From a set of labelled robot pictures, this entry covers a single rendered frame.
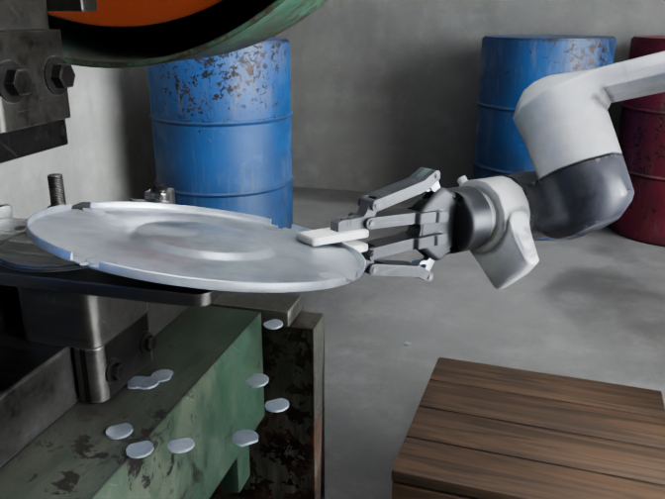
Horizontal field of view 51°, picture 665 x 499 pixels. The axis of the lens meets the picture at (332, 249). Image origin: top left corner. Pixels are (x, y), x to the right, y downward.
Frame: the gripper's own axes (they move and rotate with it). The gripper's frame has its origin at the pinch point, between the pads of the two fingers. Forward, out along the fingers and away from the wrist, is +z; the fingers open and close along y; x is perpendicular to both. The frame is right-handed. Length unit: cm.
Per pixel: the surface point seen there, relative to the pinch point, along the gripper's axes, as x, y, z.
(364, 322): -112, -70, -100
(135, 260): 5.5, 3.3, 22.7
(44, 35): -12.8, 19.2, 22.8
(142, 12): -37.9, 22.4, 3.2
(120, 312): -6.4, -5.4, 19.9
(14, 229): -20.5, 0.2, 25.3
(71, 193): -220, -40, -39
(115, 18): -41.2, 21.6, 5.7
